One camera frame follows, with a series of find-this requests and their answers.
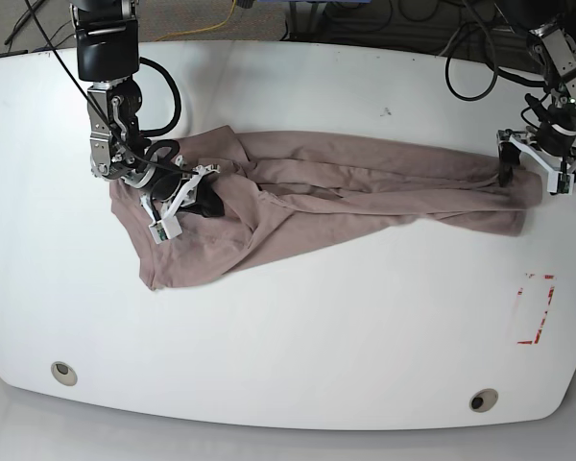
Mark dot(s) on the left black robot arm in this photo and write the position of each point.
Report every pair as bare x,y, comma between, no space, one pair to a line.
549,28

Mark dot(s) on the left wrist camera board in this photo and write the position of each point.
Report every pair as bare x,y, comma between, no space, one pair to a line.
560,183

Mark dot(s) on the left table grommet hole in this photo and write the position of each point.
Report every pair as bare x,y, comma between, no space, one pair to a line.
64,374

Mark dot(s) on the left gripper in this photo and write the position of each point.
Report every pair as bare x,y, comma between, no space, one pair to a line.
512,144

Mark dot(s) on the table grommet hole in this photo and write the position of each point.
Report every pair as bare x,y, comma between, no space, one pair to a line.
484,400
64,374

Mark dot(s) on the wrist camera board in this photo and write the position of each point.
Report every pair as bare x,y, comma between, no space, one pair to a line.
560,183
165,229

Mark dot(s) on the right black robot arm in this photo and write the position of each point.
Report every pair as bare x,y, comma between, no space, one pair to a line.
107,44

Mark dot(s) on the red tape rectangle marking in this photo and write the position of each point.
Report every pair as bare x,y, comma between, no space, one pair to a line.
533,301

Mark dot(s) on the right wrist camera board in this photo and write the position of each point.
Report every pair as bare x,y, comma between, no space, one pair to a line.
165,229

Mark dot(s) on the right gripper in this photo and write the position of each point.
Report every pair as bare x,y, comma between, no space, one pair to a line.
180,191

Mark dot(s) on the mauve t-shirt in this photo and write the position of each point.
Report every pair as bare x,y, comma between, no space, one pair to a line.
290,193

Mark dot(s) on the right table grommet hole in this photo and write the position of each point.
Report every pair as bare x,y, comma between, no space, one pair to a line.
484,400

